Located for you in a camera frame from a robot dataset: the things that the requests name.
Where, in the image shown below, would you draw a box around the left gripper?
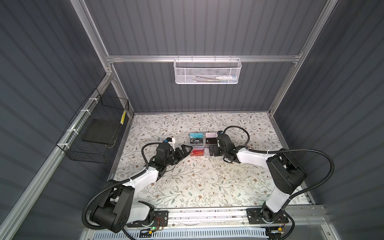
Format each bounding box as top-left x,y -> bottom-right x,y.
164,144 -> 192,168

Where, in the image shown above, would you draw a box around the clear acrylic card holder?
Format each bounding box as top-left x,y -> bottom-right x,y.
189,132 -> 215,157

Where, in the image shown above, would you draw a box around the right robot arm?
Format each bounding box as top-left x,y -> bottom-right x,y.
214,131 -> 307,224

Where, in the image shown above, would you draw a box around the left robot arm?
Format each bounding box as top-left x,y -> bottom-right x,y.
82,138 -> 193,233

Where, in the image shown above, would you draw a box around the black card right column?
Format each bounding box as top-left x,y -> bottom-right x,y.
206,138 -> 218,145

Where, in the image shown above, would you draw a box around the pink VIP card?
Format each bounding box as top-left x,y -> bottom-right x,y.
206,133 -> 218,138

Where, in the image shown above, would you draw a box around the teal VIP card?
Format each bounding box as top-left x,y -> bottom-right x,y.
189,133 -> 204,144

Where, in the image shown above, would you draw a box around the yellow marker pen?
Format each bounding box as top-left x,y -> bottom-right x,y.
120,110 -> 126,125

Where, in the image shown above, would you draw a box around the pens in white basket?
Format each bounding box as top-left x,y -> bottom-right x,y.
195,75 -> 238,84

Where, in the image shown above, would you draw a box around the black pad in basket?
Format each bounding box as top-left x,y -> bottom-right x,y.
82,119 -> 121,145

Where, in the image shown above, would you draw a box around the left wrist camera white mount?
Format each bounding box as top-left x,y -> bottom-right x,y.
164,137 -> 176,149

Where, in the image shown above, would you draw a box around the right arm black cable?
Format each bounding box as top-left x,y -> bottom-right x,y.
222,125 -> 335,208

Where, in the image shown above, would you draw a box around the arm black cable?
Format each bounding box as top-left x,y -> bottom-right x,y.
81,142 -> 169,230
222,125 -> 335,208

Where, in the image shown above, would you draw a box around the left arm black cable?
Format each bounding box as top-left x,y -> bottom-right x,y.
81,142 -> 169,230

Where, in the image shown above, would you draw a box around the white wire mesh basket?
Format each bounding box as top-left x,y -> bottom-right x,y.
173,58 -> 242,85

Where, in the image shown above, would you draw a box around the black wire basket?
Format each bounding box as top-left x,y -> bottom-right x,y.
57,91 -> 130,164

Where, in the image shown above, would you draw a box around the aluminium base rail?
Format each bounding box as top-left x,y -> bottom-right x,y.
86,206 -> 326,232

